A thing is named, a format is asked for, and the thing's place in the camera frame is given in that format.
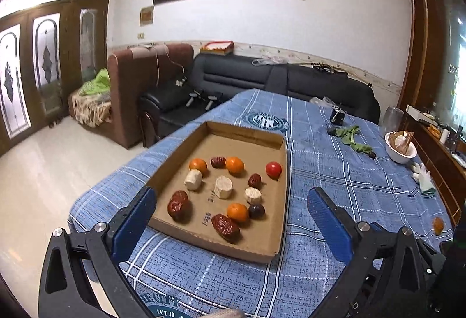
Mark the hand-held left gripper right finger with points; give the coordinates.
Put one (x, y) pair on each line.
(331, 227)

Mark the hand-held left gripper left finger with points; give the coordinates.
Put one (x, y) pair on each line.
(133, 227)

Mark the large glossy red date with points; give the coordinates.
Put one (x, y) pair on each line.
(178, 205)

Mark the dark purple passion fruit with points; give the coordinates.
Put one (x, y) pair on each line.
(256, 210)

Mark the white cylindrical food chunk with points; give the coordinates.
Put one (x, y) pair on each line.
(223, 187)
(253, 195)
(193, 179)

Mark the red tomato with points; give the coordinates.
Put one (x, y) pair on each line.
(273, 169)

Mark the orange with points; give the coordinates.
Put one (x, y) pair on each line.
(235, 164)
(198, 165)
(237, 212)

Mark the medium wrinkled red date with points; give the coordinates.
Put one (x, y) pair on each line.
(225, 225)

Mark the brown cardboard box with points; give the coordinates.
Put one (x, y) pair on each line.
(233, 194)

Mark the blue plaid cloth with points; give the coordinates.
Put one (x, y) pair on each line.
(327, 201)

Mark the orange brown dried fruit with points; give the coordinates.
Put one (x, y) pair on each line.
(438, 226)

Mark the green leafy vegetable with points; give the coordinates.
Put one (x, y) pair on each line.
(351, 137)

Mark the black power adapter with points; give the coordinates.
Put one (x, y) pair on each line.
(331, 130)

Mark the white bowl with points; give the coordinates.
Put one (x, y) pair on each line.
(400, 154)

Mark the white work glove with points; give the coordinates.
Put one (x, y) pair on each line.
(419, 170)

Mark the brown paper bag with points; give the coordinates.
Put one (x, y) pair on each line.
(400, 140)

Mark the small black device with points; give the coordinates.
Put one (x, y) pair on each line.
(337, 114)

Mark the clear glass vase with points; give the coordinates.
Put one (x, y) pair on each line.
(391, 119)

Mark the beige blanket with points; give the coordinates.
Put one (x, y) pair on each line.
(89, 108)

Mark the grey dumbbell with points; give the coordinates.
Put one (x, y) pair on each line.
(192, 99)
(211, 102)

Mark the brown armchair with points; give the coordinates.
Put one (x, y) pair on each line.
(138, 84)

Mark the green cloth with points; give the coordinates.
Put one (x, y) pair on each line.
(96, 83)

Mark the long dark instrument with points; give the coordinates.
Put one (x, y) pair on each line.
(324, 67)

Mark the black leather sofa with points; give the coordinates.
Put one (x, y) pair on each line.
(255, 79)

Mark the clear plastic bag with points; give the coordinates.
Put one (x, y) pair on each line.
(269, 60)

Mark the wooden glass panel door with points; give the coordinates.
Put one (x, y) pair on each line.
(54, 59)

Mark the red flat box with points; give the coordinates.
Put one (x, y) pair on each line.
(216, 47)

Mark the wooden cabinet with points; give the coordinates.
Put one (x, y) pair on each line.
(426, 48)

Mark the small framed wall notice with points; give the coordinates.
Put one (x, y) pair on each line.
(146, 15)

